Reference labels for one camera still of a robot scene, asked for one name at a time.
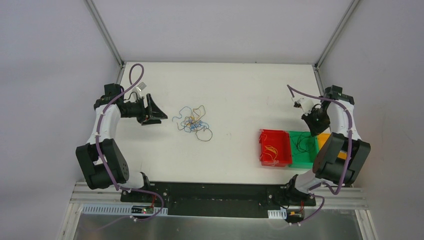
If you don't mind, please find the yellow plastic bin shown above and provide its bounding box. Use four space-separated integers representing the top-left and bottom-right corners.
316 133 347 160

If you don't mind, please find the brown thin cable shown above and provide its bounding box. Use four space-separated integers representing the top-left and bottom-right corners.
177 115 214 143

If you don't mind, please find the orange thin cable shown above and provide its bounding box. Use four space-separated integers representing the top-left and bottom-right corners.
263 144 279 165

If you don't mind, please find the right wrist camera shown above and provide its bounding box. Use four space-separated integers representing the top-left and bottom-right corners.
291 97 314 116

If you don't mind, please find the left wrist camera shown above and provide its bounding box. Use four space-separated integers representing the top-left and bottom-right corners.
134 81 147 94

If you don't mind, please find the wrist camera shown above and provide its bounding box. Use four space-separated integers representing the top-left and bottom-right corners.
134 81 147 94
291 97 314 116

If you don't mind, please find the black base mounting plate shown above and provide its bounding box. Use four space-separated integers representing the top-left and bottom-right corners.
120 181 317 219

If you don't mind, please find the red plastic bin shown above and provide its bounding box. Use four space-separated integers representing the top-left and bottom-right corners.
258 129 292 168

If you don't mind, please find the aluminium frame rail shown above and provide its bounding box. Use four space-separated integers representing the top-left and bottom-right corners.
70 181 369 210

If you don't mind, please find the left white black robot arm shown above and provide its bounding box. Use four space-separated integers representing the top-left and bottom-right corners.
75 83 168 203

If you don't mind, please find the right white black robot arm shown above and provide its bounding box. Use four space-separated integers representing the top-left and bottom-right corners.
283 85 371 205

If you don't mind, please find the green plastic bin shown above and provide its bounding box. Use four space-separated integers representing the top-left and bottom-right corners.
288 131 319 169

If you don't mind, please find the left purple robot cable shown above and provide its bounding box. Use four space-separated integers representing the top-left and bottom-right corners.
82 63 166 231

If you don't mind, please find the blue thin cable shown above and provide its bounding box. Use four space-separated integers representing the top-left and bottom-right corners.
171 105 210 134

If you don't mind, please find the yellow thin cable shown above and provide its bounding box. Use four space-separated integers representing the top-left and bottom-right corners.
183 105 207 130

